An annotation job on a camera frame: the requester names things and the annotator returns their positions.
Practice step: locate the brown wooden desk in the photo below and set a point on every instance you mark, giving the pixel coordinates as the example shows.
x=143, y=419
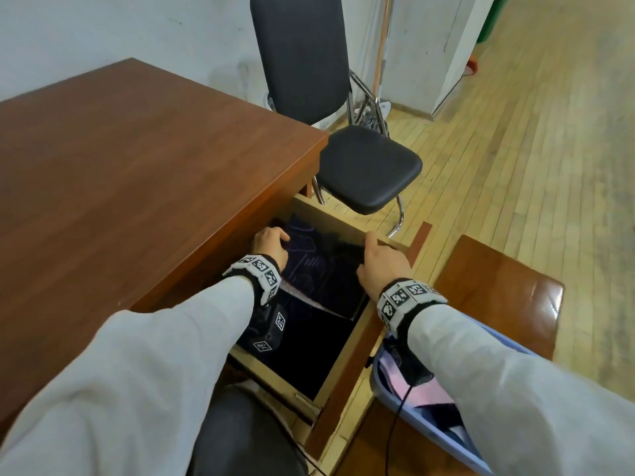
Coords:
x=139, y=168

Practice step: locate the brown wooden bench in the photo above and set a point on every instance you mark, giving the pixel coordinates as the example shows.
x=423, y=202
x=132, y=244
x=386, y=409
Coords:
x=501, y=282

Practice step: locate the light blue plastic basin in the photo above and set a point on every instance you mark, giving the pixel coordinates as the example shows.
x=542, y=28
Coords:
x=416, y=426

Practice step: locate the wooden mop stick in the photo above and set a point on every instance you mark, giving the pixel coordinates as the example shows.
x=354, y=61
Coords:
x=383, y=44

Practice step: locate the person's right forearm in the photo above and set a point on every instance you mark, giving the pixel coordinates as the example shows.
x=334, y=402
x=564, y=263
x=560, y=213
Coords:
x=521, y=396

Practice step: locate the black padded metal chair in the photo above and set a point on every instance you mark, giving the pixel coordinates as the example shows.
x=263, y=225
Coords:
x=297, y=54

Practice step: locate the grey mop head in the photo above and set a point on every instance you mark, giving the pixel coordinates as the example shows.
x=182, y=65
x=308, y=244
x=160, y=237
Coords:
x=374, y=114

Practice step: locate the right wristband with marker tags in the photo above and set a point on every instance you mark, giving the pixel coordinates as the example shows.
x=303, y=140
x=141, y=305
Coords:
x=404, y=299

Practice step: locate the wristband with marker tags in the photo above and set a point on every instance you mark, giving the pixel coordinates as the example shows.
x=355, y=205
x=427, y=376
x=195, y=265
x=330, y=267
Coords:
x=404, y=299
x=260, y=275

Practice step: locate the orange hoop on floor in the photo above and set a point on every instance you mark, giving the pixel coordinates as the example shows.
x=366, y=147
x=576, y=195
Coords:
x=472, y=65

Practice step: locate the green trash bin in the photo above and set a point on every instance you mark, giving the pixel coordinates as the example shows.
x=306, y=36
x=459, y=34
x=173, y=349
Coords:
x=491, y=17

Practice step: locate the wooden drawer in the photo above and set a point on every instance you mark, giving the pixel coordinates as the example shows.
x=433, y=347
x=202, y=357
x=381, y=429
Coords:
x=342, y=386

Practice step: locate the pink cloth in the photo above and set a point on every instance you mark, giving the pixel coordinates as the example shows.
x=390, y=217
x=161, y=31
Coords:
x=431, y=391

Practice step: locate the person's grey trouser legs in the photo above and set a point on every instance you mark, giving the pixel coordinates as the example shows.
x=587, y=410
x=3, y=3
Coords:
x=243, y=436

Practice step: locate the person's left forearm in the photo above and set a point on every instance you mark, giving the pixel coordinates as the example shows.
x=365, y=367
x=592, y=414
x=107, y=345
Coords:
x=124, y=391

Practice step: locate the person's right hand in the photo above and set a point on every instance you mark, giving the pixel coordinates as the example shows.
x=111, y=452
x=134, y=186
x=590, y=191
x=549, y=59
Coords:
x=384, y=267

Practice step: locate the person's left hand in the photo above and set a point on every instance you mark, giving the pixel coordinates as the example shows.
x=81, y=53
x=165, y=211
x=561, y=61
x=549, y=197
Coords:
x=270, y=242

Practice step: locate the left wristband with marker tags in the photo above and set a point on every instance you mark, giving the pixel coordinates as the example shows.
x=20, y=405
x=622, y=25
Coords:
x=260, y=275

